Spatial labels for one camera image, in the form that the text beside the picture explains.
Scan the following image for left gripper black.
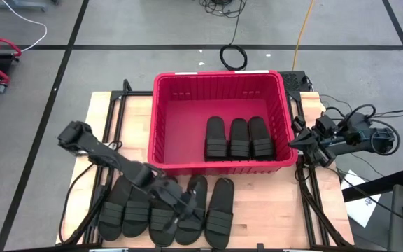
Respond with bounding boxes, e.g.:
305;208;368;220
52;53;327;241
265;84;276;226
147;173;203;235

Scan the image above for black power box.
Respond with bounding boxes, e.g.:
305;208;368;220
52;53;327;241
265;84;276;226
278;70;310;93

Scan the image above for black looping cable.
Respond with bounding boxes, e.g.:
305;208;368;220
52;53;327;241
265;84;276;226
58;162;96;244

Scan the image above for black beam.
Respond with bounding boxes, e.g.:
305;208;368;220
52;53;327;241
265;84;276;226
341;168;403;204

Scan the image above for black aluminium rig frame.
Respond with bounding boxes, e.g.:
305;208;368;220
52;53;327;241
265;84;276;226
57;78;153;246
282;90;355;248

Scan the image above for yellow floor cable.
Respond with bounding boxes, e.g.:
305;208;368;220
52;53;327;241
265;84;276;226
291;0;316;72

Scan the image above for grey desk foot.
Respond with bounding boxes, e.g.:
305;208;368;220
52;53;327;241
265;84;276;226
0;0;62;12

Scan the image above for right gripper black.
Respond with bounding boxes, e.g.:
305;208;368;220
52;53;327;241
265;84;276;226
288;116;337;168

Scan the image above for white paper sheet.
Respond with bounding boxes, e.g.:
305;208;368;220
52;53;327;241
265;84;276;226
340;169;383;229

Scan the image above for coiled black cable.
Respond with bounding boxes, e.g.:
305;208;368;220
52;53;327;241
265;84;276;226
219;10;249;73

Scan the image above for tangled black cables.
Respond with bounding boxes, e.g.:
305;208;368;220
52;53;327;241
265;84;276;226
199;0;248;19

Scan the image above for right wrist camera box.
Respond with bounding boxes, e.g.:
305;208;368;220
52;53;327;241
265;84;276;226
314;115;338;137

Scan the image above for red plastic bin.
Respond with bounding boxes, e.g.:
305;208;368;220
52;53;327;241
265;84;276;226
147;69;299;176

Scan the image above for thin black floor cable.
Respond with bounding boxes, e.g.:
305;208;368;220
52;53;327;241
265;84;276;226
319;94;403;123

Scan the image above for black foam slide sandal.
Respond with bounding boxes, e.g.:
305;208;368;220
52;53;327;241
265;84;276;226
204;177;236;250
174;174;209;246
98;174;135;242
122;181;154;238
204;115;229;162
248;115;276;160
227;118;251;161
148;195;180;247

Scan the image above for white floor cable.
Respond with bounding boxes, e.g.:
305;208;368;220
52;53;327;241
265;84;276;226
1;0;48;53

